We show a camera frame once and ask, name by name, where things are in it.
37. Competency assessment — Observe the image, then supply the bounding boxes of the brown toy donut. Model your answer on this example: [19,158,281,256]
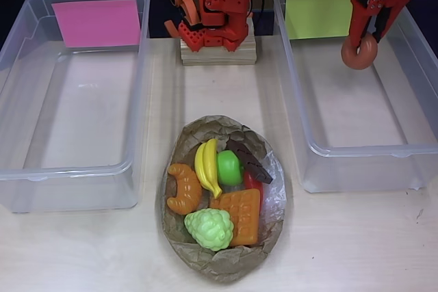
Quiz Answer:
[341,31,377,71]

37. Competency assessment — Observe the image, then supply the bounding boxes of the dark brown toy chocolate bar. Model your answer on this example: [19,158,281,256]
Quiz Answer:
[225,138,274,184]

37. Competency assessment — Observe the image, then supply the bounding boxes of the green toy apple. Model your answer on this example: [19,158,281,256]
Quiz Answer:
[216,150,246,186]

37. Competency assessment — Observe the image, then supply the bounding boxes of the yellow toy banana bunch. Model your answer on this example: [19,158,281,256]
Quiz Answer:
[194,138,223,200]

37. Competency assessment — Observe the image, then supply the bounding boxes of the orange toy waffle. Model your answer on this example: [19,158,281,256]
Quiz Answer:
[209,188,263,248]

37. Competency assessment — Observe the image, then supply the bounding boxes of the orange toy croissant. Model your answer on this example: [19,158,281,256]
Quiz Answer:
[166,163,203,214]

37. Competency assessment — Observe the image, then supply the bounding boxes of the light green toy grapes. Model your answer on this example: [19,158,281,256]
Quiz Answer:
[183,208,235,252]

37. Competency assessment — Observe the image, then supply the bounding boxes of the yellow-green paper label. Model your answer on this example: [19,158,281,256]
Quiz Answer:
[285,0,353,40]

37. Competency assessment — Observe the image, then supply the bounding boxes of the clear plastic bin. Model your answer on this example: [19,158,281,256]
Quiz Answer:
[0,0,151,213]
[271,0,438,194]

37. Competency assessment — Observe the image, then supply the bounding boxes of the pink paper label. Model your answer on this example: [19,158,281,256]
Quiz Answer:
[51,0,142,49]

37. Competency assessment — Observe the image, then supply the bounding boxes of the wooden base block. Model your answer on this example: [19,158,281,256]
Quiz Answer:
[180,18,257,66]

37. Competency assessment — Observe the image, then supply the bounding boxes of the light orange printed part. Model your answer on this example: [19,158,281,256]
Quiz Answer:
[164,0,206,38]

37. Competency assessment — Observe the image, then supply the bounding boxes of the red toy chili pepper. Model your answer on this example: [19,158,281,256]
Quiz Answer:
[243,172,264,206]

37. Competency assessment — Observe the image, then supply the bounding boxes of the crumpled brown paper bag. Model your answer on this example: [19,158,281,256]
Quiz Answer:
[155,114,288,284]

